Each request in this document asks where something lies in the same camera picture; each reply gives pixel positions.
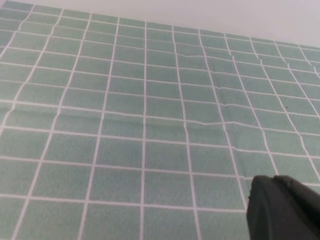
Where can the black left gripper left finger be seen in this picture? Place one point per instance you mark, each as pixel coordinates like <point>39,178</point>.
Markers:
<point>267,215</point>

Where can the green white checked tablecloth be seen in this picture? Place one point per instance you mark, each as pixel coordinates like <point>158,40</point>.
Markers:
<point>140,115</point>

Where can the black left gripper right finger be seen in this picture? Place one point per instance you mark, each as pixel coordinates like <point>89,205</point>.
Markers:
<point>305,207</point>

